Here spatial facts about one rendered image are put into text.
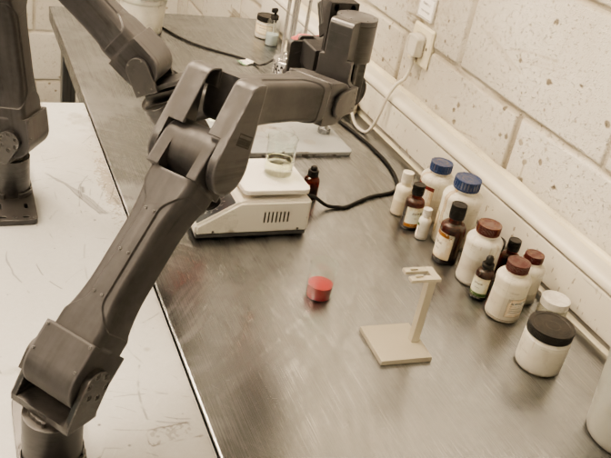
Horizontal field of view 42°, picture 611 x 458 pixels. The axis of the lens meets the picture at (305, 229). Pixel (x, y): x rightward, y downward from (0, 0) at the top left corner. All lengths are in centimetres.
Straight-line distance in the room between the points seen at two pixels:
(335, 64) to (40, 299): 52
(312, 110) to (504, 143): 61
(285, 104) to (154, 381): 38
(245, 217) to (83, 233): 26
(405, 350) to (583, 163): 46
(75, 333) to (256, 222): 56
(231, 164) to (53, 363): 27
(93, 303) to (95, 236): 47
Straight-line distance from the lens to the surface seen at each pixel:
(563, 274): 136
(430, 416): 107
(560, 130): 143
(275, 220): 134
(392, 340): 116
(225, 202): 132
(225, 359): 108
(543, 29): 148
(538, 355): 119
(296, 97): 97
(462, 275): 135
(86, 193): 143
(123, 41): 119
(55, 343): 85
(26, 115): 131
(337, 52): 108
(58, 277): 121
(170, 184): 85
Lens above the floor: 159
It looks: 29 degrees down
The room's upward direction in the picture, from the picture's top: 11 degrees clockwise
